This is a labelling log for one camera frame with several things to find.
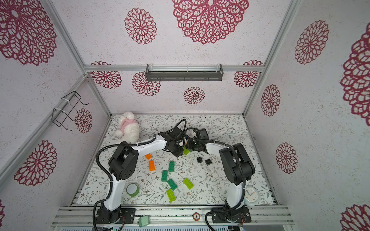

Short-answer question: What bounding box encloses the black wire basket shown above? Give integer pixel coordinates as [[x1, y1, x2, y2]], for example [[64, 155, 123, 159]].
[[51, 91, 88, 131]]

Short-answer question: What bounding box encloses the round orange sticker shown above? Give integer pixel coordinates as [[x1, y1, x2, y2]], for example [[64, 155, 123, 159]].
[[192, 212, 201, 221]]

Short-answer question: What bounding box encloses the white round clock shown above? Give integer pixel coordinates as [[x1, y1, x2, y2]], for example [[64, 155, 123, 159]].
[[244, 186, 261, 207]]

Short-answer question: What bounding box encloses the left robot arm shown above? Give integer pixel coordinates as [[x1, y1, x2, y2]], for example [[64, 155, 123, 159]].
[[92, 119, 187, 231]]

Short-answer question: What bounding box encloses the orange lego brick near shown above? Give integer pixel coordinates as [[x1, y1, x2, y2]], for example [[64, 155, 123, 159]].
[[148, 160, 156, 171]]

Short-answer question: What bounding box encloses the lime lego brick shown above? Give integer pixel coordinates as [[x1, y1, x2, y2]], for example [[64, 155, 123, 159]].
[[183, 147, 190, 155], [166, 189, 176, 203], [183, 178, 194, 190]]

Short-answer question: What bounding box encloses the lime lego brick bottom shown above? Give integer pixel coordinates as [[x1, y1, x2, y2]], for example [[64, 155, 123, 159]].
[[166, 189, 176, 203]]

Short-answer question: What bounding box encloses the white plush bunny pink shirt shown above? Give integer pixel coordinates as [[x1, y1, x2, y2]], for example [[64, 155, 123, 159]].
[[115, 112, 140, 143]]

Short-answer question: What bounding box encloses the green connector block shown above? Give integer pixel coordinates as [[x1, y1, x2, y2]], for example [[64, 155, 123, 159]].
[[138, 216, 149, 227]]

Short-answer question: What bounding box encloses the green tape roll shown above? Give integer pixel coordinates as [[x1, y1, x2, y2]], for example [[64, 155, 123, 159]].
[[126, 183, 140, 197]]

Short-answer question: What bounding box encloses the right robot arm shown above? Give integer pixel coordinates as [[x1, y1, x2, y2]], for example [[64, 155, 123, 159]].
[[184, 129, 255, 231]]

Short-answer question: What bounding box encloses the dark green lego brick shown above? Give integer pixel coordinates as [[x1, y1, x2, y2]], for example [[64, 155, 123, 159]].
[[168, 161, 175, 172], [161, 170, 168, 182], [167, 179, 178, 191]]

